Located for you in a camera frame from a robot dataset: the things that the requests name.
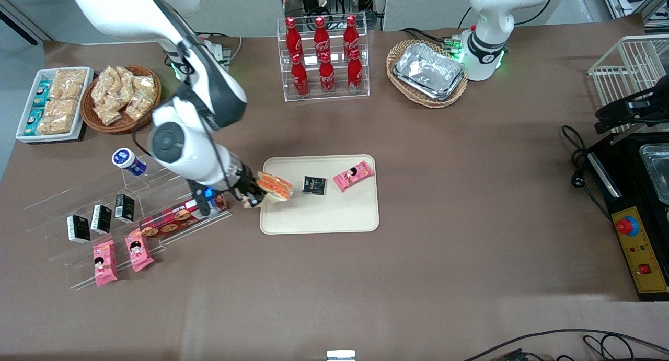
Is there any white wire basket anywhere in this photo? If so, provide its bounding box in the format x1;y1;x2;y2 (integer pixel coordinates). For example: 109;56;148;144
588;34;669;134

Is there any white rectangular snack tray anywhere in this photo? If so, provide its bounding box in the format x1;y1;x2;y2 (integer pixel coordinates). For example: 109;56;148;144
16;67;95;143

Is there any clear bag of fried snacks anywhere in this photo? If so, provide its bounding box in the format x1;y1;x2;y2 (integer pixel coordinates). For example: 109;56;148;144
94;102;124;126
115;66;137;111
91;66;119;109
125;75;156;120

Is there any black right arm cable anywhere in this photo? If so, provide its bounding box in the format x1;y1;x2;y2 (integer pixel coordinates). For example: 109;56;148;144
131;37;230;190

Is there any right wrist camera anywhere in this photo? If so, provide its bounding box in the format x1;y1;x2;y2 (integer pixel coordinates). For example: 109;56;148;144
187;180;221;218

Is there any brown wicker basket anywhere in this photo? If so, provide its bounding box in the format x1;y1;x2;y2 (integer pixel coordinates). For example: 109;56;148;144
81;65;162;134

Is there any light wicker basket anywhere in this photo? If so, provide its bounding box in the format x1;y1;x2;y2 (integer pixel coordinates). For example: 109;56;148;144
386;39;469;109

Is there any black machine power cable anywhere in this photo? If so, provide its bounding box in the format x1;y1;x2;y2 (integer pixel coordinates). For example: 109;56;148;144
561;125;612;220

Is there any red cookie box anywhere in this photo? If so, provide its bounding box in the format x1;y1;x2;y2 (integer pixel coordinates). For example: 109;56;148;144
139;193;229;241

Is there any pink snack packet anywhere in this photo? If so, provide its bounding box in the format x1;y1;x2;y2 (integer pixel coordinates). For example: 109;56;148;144
333;161;375;193
93;240;118;287
124;228;155;273

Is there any silver foil tray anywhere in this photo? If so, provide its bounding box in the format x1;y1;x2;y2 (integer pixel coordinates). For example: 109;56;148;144
397;42;465;92
393;63;466;101

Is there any long black cable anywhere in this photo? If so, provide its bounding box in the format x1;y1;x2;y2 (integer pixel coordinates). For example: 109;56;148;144
465;329;669;361

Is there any clear container in machine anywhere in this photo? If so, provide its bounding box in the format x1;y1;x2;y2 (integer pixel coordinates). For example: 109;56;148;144
639;143;669;205

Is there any beige plastic tray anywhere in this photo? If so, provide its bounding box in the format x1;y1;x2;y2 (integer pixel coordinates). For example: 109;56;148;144
260;154;380;235

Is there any aluminium frame rack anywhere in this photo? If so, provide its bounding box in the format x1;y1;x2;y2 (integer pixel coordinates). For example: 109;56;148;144
598;0;669;32

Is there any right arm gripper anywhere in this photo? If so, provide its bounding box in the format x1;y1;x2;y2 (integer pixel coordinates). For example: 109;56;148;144
220;160;267;209

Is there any black sealing machine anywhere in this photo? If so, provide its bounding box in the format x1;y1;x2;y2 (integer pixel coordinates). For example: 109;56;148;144
585;131;669;302

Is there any triangle sandwich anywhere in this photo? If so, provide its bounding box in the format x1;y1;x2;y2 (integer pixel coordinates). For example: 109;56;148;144
255;171;294;203

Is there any blue lid cup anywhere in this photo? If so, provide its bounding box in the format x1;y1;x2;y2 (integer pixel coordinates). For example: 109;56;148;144
111;148;148;177

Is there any clear acrylic stepped stand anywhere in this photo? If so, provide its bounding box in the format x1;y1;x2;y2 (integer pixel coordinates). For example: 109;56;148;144
24;162;233;291

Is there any small black carton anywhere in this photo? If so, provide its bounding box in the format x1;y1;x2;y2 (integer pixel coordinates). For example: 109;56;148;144
66;215;91;244
90;204;112;235
114;194;135;224

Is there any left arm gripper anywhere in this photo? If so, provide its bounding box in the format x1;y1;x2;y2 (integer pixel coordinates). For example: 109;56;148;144
595;87;669;134

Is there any red cola bottle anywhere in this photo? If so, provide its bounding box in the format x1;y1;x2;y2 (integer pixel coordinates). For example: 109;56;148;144
347;49;364;91
343;15;360;53
314;16;331;56
319;52;336;94
291;54;310;97
285;17;303;59

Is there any clear acrylic bottle rack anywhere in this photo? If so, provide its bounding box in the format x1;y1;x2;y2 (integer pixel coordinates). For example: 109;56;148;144
277;17;370;102

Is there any blue snack packet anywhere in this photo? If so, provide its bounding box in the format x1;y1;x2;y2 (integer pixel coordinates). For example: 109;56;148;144
25;108;45;137
32;79;52;108

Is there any black square snack packet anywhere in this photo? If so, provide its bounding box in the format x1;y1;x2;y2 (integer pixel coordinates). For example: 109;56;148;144
302;176;328;196

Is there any clear bag of crackers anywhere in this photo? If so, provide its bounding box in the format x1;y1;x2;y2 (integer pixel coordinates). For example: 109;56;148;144
51;68;87;100
39;99;79;135

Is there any looped black cable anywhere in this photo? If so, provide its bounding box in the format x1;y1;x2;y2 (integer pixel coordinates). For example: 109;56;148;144
583;334;669;361

